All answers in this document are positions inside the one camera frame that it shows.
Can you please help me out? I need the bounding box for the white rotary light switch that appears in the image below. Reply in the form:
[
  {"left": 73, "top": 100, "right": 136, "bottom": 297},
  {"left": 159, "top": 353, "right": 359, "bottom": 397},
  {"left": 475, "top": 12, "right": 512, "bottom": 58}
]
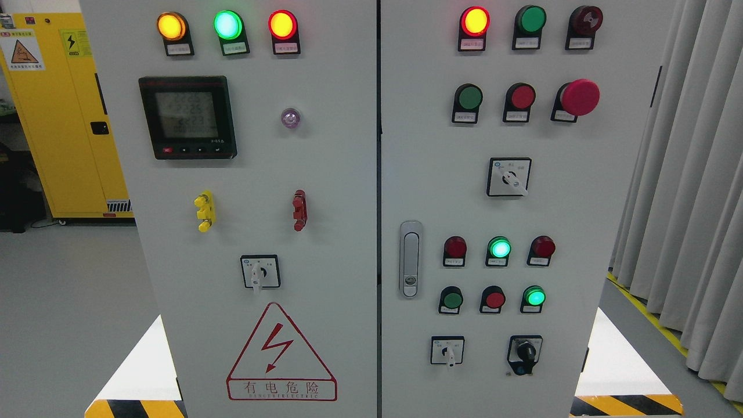
[{"left": 240, "top": 254, "right": 282, "bottom": 294}]

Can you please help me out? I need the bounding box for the dark green indicator light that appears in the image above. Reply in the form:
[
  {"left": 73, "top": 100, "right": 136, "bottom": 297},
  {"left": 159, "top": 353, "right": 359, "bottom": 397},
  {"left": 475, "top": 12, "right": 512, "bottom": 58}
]
[{"left": 512, "top": 5, "right": 547, "bottom": 51}]

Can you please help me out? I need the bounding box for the yellow indicator light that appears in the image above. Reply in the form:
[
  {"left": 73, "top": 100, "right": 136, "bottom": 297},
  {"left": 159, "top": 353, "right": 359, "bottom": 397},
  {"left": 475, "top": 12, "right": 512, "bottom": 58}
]
[{"left": 157, "top": 12, "right": 196, "bottom": 56}]

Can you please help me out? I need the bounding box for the grey electrical control cabinet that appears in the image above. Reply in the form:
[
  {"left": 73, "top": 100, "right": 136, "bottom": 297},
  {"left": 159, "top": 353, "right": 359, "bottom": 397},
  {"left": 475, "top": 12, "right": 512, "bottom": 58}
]
[{"left": 80, "top": 1, "right": 679, "bottom": 417}]

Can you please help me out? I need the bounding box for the red terminal connector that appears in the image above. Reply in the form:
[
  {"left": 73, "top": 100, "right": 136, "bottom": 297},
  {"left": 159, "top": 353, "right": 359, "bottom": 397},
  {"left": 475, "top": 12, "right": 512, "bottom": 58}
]
[{"left": 292, "top": 189, "right": 308, "bottom": 231}]

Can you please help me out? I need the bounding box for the dark red indicator left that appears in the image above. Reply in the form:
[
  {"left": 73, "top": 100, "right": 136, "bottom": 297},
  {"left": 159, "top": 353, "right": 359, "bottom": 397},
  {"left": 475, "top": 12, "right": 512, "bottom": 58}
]
[{"left": 442, "top": 236, "right": 467, "bottom": 268}]

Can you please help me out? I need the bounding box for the dark red indicator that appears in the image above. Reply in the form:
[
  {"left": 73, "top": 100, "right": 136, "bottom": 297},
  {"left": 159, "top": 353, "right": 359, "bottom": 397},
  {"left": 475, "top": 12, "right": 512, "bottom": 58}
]
[
  {"left": 442, "top": 236, "right": 467, "bottom": 268},
  {"left": 527, "top": 235, "right": 556, "bottom": 267}
]

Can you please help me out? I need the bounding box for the green push button lower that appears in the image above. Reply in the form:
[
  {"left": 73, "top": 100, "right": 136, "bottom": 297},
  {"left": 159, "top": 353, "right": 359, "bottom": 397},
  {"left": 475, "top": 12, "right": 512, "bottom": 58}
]
[{"left": 438, "top": 286, "right": 464, "bottom": 315}]

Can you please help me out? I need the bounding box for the small clear lamp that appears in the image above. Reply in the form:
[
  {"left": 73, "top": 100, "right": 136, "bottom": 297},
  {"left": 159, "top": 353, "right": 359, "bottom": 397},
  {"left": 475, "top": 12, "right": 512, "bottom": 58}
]
[{"left": 280, "top": 107, "right": 301, "bottom": 129}]

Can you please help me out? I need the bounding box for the lit green indicator middle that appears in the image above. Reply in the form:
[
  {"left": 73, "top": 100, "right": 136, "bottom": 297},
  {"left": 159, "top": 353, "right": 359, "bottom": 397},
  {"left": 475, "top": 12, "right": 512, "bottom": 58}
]
[{"left": 485, "top": 236, "right": 512, "bottom": 268}]

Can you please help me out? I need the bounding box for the white rotary selector upper right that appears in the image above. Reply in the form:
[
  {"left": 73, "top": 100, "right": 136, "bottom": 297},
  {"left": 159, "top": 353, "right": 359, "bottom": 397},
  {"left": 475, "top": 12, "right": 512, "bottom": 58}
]
[{"left": 486, "top": 158, "right": 532, "bottom": 197}]

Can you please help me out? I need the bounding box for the white rotary selector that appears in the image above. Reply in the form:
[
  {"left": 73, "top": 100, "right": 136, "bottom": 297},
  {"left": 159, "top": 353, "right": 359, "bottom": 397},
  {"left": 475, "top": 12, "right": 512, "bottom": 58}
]
[
  {"left": 430, "top": 336, "right": 466, "bottom": 367},
  {"left": 486, "top": 158, "right": 532, "bottom": 197}
]

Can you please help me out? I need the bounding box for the green push button upper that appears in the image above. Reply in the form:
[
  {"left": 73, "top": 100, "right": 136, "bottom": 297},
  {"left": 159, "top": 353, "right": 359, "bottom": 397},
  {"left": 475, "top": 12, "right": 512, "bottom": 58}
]
[{"left": 451, "top": 83, "right": 483, "bottom": 124}]

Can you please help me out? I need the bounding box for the red push button lower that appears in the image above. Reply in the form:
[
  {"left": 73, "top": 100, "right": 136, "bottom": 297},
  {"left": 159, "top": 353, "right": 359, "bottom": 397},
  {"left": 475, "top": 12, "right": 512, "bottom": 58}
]
[{"left": 479, "top": 286, "right": 506, "bottom": 314}]

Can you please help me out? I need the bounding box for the red push button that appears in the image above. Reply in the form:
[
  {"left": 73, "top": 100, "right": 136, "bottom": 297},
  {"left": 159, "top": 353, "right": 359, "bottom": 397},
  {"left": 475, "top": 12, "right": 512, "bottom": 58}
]
[
  {"left": 479, "top": 286, "right": 506, "bottom": 314},
  {"left": 502, "top": 82, "right": 536, "bottom": 122}
]

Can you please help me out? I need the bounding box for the white rotary selector lower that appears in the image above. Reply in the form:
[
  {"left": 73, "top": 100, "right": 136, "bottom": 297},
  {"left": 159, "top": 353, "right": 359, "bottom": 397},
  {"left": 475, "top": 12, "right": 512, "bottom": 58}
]
[{"left": 430, "top": 336, "right": 466, "bottom": 367}]

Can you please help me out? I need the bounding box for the yellow terminal connector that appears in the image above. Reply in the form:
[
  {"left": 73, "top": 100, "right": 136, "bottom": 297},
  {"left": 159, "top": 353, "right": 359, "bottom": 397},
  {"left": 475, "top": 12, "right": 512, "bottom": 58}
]
[{"left": 194, "top": 190, "right": 216, "bottom": 233}]

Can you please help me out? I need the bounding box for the dark red indicator right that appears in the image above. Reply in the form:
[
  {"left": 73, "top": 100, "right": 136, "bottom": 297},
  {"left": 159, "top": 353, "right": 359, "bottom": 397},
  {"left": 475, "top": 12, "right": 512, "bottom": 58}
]
[{"left": 527, "top": 235, "right": 556, "bottom": 267}]

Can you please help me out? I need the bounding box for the red electric hazard sticker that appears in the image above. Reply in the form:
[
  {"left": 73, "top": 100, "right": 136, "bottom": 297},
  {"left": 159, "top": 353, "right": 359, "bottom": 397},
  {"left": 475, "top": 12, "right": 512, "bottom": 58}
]
[{"left": 226, "top": 302, "right": 338, "bottom": 402}]

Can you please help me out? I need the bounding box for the lit green push button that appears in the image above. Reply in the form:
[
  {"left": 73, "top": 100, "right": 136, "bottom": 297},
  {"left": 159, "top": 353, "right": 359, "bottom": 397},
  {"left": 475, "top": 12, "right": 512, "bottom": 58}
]
[{"left": 520, "top": 285, "right": 546, "bottom": 314}]

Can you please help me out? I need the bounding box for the red push button upper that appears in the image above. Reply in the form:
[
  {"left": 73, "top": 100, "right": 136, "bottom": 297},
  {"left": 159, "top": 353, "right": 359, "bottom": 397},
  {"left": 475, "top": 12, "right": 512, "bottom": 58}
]
[{"left": 502, "top": 82, "right": 536, "bottom": 122}]

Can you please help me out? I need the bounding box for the red indicator light top left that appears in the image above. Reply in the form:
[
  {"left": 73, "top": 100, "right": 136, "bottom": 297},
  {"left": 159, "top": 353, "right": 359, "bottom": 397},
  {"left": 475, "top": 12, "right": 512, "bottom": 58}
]
[{"left": 268, "top": 9, "right": 301, "bottom": 55}]

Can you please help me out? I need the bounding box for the black digital power meter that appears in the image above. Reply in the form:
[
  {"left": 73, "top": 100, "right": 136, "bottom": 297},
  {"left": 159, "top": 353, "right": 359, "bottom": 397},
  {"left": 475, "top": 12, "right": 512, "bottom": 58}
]
[{"left": 138, "top": 75, "right": 238, "bottom": 160}]

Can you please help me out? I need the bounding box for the red indicator light right door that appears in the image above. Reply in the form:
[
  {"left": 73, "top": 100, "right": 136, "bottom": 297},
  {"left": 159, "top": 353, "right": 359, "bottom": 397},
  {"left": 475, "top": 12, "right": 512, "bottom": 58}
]
[{"left": 457, "top": 6, "right": 490, "bottom": 52}]

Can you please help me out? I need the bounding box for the green indicator light top left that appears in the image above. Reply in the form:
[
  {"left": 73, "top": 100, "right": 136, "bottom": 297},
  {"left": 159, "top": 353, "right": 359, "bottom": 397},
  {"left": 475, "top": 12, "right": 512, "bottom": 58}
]
[{"left": 213, "top": 10, "right": 250, "bottom": 56}]

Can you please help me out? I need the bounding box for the red emergency stop button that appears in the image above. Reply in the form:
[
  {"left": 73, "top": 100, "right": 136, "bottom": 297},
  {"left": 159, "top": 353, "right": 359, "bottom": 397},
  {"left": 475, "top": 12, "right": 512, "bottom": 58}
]
[{"left": 550, "top": 78, "right": 601, "bottom": 122}]

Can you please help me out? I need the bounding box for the dark red buzzer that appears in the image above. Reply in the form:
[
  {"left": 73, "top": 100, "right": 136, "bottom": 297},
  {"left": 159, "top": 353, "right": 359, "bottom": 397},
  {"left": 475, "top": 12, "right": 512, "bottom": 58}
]
[{"left": 565, "top": 5, "right": 604, "bottom": 51}]

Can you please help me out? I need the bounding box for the white platform base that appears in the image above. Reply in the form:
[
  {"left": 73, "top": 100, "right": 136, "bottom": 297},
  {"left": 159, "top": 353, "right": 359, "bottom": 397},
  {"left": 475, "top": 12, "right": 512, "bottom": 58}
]
[{"left": 85, "top": 310, "right": 684, "bottom": 417}]

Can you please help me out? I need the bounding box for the grey curtain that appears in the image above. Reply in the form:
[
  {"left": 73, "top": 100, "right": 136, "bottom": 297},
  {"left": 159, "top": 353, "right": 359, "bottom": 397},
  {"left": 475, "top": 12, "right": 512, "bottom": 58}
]
[{"left": 611, "top": 1, "right": 742, "bottom": 402}]

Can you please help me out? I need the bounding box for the yellow safety storage cabinet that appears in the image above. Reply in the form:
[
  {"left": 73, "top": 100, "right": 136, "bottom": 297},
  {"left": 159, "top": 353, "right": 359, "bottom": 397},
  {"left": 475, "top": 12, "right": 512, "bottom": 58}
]
[{"left": 2, "top": 13, "right": 134, "bottom": 219}]

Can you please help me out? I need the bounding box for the silver door handle lock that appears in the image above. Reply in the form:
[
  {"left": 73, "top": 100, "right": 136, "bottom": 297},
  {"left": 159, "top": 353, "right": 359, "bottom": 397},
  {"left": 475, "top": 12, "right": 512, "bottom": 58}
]
[{"left": 399, "top": 220, "right": 423, "bottom": 298}]

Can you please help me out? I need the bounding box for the black knob selector switch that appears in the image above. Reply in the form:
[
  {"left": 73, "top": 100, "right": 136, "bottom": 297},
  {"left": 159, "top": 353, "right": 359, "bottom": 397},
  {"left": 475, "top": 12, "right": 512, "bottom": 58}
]
[{"left": 506, "top": 335, "right": 543, "bottom": 376}]

